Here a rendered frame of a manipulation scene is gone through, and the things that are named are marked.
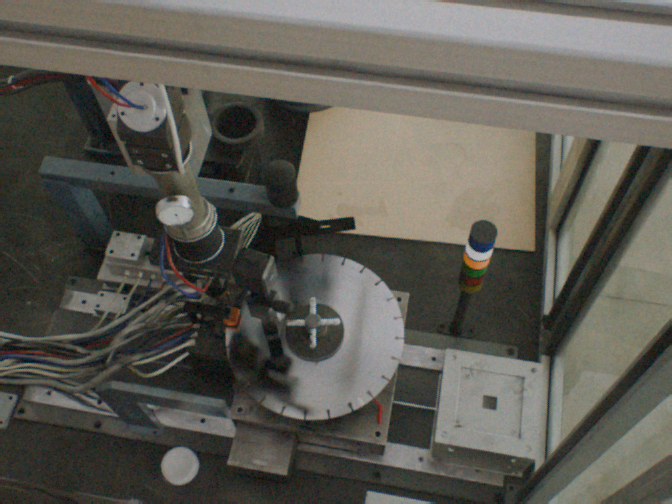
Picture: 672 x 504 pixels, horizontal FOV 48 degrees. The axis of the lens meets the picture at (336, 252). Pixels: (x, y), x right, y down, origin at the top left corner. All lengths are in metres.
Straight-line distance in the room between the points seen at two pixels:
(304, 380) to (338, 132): 0.74
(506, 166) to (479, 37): 1.58
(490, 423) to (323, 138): 0.83
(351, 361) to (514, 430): 0.32
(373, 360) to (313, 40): 1.13
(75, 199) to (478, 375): 0.87
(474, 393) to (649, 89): 1.17
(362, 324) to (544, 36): 1.16
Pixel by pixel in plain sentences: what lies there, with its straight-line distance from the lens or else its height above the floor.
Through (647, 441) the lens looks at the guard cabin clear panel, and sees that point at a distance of 0.96.
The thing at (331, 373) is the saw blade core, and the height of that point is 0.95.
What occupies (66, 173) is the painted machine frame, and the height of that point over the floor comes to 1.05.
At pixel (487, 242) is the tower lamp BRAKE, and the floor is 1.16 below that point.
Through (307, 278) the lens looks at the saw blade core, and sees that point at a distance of 1.45.
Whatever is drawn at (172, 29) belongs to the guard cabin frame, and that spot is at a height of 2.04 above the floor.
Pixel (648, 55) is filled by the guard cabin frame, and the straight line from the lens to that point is 0.28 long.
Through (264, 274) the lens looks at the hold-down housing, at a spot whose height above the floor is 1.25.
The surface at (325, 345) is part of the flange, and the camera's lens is 1.38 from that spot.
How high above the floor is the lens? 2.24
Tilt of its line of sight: 61 degrees down
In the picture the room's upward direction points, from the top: 4 degrees counter-clockwise
